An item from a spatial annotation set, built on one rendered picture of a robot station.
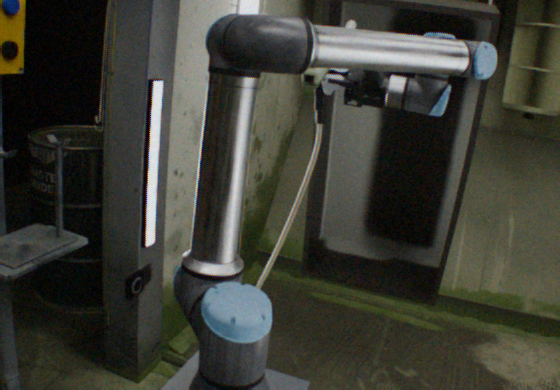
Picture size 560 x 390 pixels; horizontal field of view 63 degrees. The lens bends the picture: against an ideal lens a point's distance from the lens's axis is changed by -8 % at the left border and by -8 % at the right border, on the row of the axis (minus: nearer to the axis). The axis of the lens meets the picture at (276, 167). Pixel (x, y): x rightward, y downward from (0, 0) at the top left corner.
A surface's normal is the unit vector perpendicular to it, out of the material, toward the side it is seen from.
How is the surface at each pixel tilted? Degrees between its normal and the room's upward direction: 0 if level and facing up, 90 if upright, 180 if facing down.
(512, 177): 57
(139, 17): 90
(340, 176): 102
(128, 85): 90
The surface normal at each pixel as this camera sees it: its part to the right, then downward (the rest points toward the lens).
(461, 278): -0.23, -0.37
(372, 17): -0.35, 0.39
